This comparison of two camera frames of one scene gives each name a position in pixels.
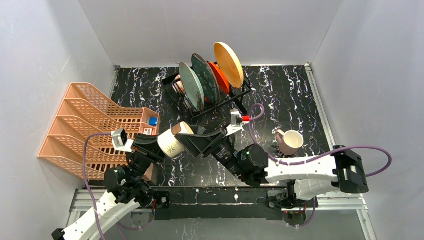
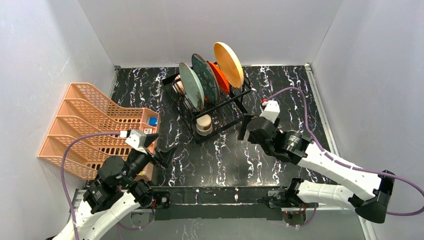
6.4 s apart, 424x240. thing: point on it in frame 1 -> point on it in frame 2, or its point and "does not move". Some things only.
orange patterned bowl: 178,85 does not move
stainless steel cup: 168,143 -> 204,126
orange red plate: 221,77 does not move
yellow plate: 230,64 does not move
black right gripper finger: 198,145 -> 245,119
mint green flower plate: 192,86 does not move
